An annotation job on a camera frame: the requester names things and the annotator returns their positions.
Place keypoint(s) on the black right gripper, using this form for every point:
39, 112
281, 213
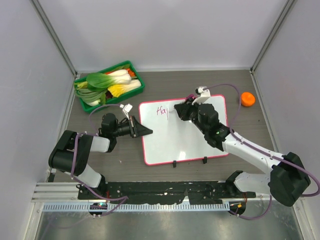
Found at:
181, 108

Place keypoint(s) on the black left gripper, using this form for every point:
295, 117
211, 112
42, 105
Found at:
139, 129

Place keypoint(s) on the purple capped marker pen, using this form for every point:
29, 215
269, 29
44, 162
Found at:
190, 96

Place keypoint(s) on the pink framed whiteboard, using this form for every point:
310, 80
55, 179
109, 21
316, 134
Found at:
172, 140

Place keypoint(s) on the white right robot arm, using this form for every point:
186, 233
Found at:
283, 175

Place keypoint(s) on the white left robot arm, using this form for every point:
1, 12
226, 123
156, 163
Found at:
72, 151

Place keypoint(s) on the yellow white napa cabbage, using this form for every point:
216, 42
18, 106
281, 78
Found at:
120, 89

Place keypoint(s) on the green plastic vegetable tray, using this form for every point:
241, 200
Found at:
81, 83

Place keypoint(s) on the green bok choy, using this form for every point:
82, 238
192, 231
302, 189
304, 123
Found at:
103, 81

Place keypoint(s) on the green scallion bunch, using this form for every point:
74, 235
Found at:
91, 98

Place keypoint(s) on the orange tangerine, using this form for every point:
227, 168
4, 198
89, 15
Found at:
247, 99

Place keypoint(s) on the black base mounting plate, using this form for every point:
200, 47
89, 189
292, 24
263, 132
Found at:
171, 192

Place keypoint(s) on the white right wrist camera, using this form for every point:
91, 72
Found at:
203, 94

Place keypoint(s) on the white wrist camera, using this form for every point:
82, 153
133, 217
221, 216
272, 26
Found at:
203, 94
126, 109

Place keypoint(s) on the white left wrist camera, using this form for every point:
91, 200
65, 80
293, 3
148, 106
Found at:
126, 109

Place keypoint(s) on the metal wire whiteboard stand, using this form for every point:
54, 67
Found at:
204, 160

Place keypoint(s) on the white slotted cable duct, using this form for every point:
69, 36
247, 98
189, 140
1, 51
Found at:
98, 207

